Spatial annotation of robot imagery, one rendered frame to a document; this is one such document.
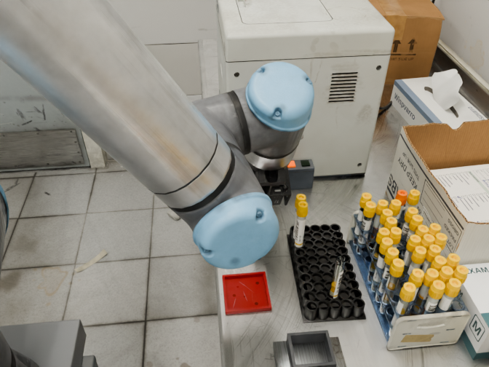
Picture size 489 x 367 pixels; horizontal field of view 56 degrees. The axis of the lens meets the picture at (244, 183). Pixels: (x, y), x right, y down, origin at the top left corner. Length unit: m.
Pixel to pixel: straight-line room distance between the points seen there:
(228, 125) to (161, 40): 1.69
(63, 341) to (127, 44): 0.45
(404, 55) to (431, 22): 0.10
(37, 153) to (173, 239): 0.86
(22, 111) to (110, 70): 2.08
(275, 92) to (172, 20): 1.66
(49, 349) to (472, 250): 0.58
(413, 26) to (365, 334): 0.79
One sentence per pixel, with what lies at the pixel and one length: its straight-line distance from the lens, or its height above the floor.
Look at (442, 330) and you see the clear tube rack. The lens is 0.70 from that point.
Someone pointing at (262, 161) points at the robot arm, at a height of 1.10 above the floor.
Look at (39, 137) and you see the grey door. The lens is 2.44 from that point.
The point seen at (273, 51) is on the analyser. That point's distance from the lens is 0.77.
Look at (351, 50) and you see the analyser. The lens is 0.80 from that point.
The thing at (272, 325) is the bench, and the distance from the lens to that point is 0.69.
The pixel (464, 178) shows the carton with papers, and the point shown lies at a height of 0.94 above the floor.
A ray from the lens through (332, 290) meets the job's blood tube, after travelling 0.69.
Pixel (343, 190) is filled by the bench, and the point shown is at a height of 0.87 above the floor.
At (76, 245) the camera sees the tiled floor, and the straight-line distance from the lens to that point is 2.10.
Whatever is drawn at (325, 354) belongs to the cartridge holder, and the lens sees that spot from 0.66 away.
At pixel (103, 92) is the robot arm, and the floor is 1.31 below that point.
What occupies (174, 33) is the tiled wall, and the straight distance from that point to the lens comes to 2.16.
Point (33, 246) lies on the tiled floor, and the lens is 2.17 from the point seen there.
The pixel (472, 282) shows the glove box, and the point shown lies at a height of 0.94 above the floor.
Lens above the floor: 1.45
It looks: 40 degrees down
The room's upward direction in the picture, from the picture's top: straight up
